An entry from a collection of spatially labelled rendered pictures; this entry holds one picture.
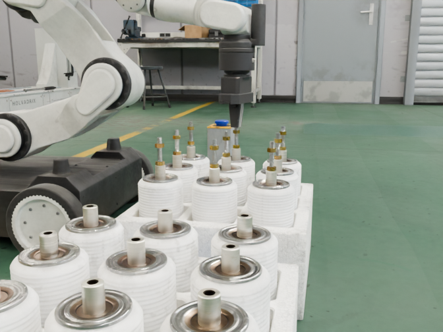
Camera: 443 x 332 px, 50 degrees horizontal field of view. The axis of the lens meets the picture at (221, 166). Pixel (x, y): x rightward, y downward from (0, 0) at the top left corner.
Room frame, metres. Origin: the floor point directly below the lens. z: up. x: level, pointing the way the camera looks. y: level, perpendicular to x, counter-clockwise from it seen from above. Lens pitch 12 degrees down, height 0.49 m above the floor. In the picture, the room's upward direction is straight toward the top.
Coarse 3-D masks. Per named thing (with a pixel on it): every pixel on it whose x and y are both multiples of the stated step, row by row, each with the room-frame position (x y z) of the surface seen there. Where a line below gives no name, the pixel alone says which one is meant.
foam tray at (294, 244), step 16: (304, 192) 1.13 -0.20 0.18; (240, 208) 1.00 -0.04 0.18; (304, 208) 1.00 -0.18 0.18; (128, 224) 0.92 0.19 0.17; (192, 224) 0.89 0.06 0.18; (208, 224) 0.89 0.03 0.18; (224, 224) 0.89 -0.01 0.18; (304, 224) 0.89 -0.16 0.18; (208, 240) 0.88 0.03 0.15; (288, 240) 0.85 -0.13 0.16; (304, 240) 0.84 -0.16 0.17; (208, 256) 0.88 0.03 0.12; (288, 256) 0.85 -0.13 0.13; (304, 256) 0.84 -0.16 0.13; (304, 272) 0.84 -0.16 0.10; (304, 288) 0.84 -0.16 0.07; (304, 304) 0.87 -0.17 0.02
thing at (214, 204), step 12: (192, 192) 0.94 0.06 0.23; (204, 192) 0.91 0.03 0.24; (216, 192) 0.91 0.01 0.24; (228, 192) 0.92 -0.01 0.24; (192, 204) 0.94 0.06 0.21; (204, 204) 0.91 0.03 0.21; (216, 204) 0.91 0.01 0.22; (228, 204) 0.92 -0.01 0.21; (192, 216) 0.94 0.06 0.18; (204, 216) 0.91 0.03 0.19; (216, 216) 0.91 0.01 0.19; (228, 216) 0.92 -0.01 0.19
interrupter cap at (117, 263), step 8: (112, 256) 0.56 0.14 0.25; (120, 256) 0.56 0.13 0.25; (152, 256) 0.56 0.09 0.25; (160, 256) 0.56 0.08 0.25; (112, 264) 0.54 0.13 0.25; (120, 264) 0.54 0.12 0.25; (128, 264) 0.54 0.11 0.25; (144, 264) 0.54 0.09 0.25; (152, 264) 0.54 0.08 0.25; (160, 264) 0.53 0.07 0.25; (112, 272) 0.52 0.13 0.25; (120, 272) 0.52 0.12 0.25; (128, 272) 0.51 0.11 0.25; (136, 272) 0.51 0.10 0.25; (144, 272) 0.52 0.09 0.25; (152, 272) 0.52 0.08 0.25
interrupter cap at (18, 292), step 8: (0, 280) 0.49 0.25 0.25; (8, 280) 0.49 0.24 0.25; (0, 288) 0.48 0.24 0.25; (8, 288) 0.48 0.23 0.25; (16, 288) 0.47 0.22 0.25; (24, 288) 0.47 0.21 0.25; (8, 296) 0.46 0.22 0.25; (16, 296) 0.46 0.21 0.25; (24, 296) 0.46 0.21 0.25; (0, 304) 0.44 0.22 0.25; (8, 304) 0.44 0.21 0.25; (16, 304) 0.44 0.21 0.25; (0, 312) 0.43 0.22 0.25
